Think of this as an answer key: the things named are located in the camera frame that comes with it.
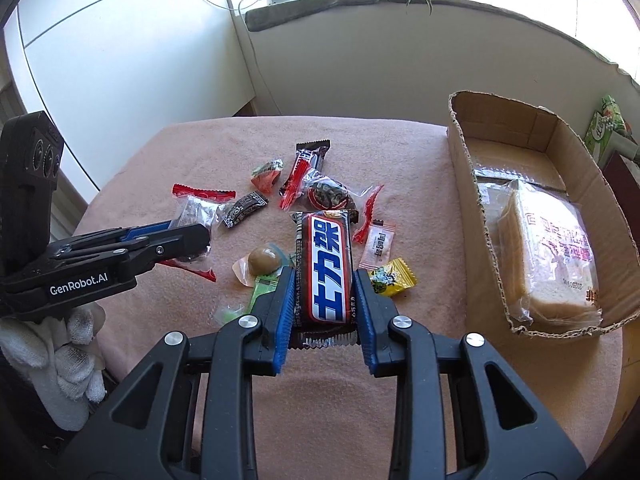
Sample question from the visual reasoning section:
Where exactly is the pink table cloth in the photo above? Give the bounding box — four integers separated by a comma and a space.
75, 116, 626, 480

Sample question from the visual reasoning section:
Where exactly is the clear red-ended snack packet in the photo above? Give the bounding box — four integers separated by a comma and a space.
171, 182, 237, 283

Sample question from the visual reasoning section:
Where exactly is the green tissue box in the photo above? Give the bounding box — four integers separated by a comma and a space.
584, 94, 628, 161

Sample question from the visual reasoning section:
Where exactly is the small black snack packet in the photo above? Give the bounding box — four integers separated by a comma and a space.
220, 192, 269, 229

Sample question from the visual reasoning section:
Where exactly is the white cabinet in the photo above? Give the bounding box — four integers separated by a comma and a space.
0, 0, 256, 206

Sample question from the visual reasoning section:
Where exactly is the white and orange sachet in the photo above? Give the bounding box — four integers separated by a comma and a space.
357, 219, 399, 273

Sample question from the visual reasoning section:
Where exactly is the person's left hand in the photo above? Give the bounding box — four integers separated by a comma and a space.
0, 305, 108, 431

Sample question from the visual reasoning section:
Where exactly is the large brown chocolate bar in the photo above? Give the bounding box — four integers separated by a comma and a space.
290, 209, 361, 351

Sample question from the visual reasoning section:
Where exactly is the green and red candy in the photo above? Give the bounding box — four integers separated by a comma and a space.
250, 159, 285, 196

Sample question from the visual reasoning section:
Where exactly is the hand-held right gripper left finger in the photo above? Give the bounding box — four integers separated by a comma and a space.
55, 266, 296, 480

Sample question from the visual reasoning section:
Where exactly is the bagged sliced bread loaf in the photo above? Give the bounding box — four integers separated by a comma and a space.
475, 170, 603, 333

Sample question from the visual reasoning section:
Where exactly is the dark red box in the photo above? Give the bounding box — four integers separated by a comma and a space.
602, 152, 640, 251

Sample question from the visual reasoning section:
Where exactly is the brown egg in clear packet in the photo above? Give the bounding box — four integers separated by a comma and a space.
232, 244, 296, 288

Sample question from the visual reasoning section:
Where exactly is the clear packet of dark dates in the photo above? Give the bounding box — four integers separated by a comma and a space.
299, 169, 386, 246

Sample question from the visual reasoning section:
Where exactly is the small dark chocolate bar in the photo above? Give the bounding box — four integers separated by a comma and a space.
278, 140, 332, 211

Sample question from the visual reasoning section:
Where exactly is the cardboard box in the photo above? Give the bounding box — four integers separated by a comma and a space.
446, 90, 640, 337

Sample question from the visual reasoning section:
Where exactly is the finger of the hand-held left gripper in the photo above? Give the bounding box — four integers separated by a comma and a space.
47, 224, 212, 276
70, 219, 176, 248

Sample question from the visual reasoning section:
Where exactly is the yellow wrapped candy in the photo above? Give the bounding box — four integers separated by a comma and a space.
367, 257, 418, 298

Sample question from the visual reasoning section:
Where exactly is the green clear mint packet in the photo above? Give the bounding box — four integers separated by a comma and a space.
212, 275, 281, 326

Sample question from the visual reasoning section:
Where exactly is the white cable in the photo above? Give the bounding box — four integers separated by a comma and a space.
167, 0, 283, 117

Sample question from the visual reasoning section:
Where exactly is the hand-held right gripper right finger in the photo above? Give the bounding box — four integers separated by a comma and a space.
352, 269, 588, 480

